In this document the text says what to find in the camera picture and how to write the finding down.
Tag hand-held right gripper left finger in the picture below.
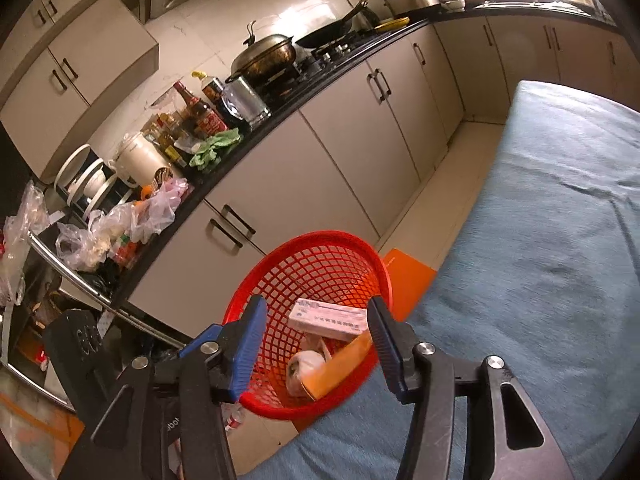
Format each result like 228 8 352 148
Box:
91 296 269 480

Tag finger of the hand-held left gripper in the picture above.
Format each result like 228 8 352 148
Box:
177 325 223 361

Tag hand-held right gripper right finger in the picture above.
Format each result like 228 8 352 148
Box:
367 296 576 480

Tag yellow square container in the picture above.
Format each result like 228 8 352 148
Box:
300 334 377 401

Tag white paper wad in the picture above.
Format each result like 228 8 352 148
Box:
286 350 327 397

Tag white medicine box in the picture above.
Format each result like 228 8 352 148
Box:
289 298 371 341

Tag red mesh basket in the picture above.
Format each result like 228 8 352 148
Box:
221 230 393 422

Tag orange plastic stool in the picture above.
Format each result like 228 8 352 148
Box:
295 248 438 431

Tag plastic bottle on floor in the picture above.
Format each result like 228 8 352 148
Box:
222 402 248 433

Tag pile of clear plastic bags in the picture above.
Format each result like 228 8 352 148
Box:
55 177 190 271

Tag blue table cloth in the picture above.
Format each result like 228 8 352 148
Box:
240 80 640 480

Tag white dish rack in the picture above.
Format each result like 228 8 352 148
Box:
54 144 136 216

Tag white electric kettle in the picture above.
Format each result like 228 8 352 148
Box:
107 132 173 188

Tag green leafy vegetable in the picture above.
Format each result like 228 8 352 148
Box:
189 129 242 171

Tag grey lower kitchen cabinets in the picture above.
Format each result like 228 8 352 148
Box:
125 15 640 336

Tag group of small condiment bottles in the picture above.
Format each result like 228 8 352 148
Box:
142 110 196 166

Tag red labelled sauce bottle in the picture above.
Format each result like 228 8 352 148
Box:
173 80 228 136

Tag steel pot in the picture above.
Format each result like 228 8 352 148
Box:
222 76 272 128

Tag dark bottle with yellow cap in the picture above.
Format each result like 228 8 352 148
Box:
192 71 241 131

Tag grey upper cabinet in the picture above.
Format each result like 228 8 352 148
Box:
0 0 161 186

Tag gas stove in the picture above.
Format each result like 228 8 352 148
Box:
260 30 381 101

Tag steel wok with lid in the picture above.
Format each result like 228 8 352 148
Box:
230 21 297 86

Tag black frying pan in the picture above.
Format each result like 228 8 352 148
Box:
295 0 371 48

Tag metal oven handle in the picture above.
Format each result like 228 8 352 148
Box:
27 232 186 351

